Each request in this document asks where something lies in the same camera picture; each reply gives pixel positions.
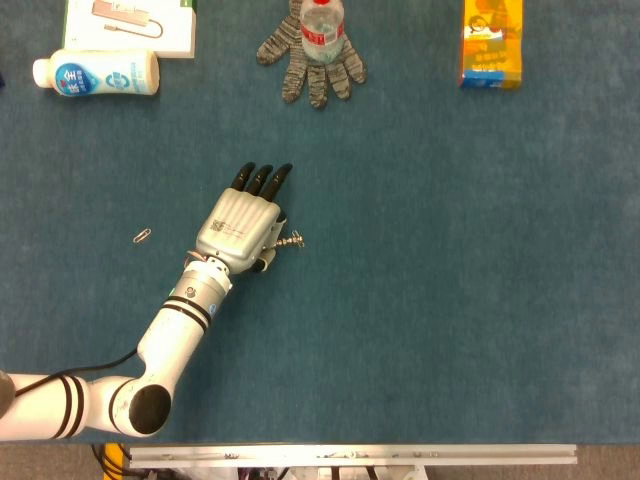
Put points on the grey knit work glove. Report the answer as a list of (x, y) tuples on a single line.
[(320, 85)]

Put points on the white blue label bottle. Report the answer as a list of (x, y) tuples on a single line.
[(100, 75)]

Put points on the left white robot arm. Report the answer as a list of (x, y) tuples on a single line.
[(175, 330)]

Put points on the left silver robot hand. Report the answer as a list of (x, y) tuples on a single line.
[(237, 227)]

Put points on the white adapter product box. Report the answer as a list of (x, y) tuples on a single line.
[(175, 30)]

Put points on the metal magnetic rod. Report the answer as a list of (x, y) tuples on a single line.
[(286, 242)]

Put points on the yellow orange carton box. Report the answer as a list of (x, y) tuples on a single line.
[(490, 50)]

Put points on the clear red cap bottle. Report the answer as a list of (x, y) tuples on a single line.
[(322, 35)]

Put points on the aluminium profile rail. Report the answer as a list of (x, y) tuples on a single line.
[(350, 456)]

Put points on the blue felt table mat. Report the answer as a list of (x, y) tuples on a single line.
[(400, 325)]

